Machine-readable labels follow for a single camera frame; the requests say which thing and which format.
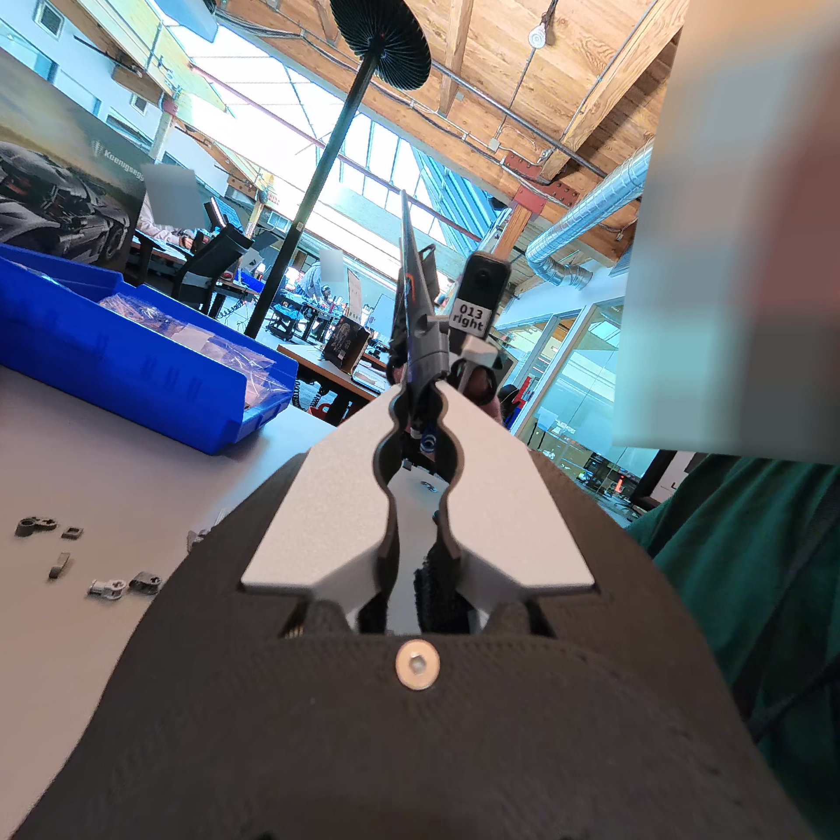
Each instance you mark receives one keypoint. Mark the dark grey lego axle connector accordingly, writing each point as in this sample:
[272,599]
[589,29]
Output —
[144,583]

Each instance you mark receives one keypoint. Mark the silver air duct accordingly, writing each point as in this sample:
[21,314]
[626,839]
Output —
[590,223]

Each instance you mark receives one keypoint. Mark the grey black lego subassembly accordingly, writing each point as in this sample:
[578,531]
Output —
[420,341]

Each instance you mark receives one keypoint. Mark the pile of clear plastic bags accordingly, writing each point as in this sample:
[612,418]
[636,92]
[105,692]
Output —
[197,334]

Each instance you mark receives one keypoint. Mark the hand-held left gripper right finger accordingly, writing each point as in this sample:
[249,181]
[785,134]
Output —
[512,525]

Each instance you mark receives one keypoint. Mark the dark grey lego liftarm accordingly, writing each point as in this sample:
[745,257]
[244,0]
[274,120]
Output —
[36,526]

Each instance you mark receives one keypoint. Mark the grey lego frame assembly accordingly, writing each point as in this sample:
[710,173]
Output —
[197,538]

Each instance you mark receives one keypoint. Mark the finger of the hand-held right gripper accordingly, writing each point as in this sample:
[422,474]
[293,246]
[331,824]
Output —
[478,358]

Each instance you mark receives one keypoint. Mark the person's green shirt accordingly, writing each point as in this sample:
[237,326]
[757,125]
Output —
[754,623]

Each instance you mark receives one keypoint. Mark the person's right hand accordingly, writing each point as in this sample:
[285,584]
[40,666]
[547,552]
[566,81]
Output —
[491,407]

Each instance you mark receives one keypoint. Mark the black ribbed ceiling disc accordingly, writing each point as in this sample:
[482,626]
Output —
[380,39]

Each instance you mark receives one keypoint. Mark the round ceiling lamp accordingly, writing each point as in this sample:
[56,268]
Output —
[538,36]

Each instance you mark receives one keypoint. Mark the dark printed box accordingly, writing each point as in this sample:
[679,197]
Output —
[348,341]

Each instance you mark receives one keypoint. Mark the wooden post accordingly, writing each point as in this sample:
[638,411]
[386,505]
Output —
[510,229]

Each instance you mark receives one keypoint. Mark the small dark lego bar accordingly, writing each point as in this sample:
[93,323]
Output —
[59,565]

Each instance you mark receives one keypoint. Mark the black pole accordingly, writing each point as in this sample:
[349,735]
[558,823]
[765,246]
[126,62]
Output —
[315,190]

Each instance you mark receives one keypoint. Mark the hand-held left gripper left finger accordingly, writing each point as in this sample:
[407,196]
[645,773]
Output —
[321,525]

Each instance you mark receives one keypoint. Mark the light grey lego axle connector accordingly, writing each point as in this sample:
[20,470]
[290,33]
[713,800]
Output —
[107,587]

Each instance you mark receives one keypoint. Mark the blue plastic bin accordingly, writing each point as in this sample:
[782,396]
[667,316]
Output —
[131,380]

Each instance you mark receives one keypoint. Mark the black office chair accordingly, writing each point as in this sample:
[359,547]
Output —
[213,262]

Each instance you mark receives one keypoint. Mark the white board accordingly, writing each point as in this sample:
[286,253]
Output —
[384,313]

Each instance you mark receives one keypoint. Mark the car printed lego box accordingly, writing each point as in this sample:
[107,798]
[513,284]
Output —
[65,197]

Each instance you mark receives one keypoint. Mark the black computer monitor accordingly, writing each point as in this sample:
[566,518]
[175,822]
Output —
[216,213]

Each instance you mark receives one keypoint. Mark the wooden desk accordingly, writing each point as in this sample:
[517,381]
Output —
[328,367]

